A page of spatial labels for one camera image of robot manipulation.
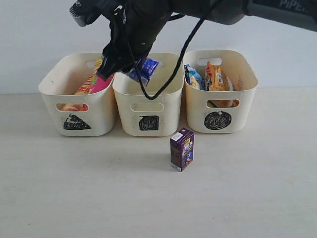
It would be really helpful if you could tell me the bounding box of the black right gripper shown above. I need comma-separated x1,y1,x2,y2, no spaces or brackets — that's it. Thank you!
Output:
69,0,173,80

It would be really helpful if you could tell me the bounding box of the pink Lays chips can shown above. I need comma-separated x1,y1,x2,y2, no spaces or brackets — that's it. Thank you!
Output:
75,58,115,95

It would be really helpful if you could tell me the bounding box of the white blue milk carton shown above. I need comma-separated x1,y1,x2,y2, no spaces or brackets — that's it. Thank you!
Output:
121,58,159,87

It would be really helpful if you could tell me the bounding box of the yellow Lays chips can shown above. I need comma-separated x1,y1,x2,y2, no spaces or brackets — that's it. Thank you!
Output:
60,103,89,112

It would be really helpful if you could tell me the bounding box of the blue noodle packet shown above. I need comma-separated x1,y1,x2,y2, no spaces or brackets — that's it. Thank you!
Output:
184,64,205,91

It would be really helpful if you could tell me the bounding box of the orange noodle packet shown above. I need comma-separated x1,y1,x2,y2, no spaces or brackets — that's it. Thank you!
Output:
205,61,239,108

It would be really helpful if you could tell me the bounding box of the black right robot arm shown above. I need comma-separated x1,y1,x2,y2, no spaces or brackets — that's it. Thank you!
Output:
69,0,317,78

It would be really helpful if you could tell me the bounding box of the left cream plastic bin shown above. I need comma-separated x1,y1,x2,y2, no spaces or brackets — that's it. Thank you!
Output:
38,53,117,136

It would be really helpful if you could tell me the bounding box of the cream plastic bin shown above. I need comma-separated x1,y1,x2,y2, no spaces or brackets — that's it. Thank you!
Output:
38,53,117,136
112,69,184,137
183,50,258,133

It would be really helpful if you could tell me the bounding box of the middle cream plastic bin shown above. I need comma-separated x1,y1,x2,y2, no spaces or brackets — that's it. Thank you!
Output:
112,69,184,137

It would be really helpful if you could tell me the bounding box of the purple juice carton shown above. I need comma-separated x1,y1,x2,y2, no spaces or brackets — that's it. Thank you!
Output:
170,128,194,172

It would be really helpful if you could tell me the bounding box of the right cream plastic bin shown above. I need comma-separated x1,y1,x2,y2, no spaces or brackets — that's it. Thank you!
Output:
183,50,258,133

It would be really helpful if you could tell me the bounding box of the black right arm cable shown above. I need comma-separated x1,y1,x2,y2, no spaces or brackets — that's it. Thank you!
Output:
118,0,222,101

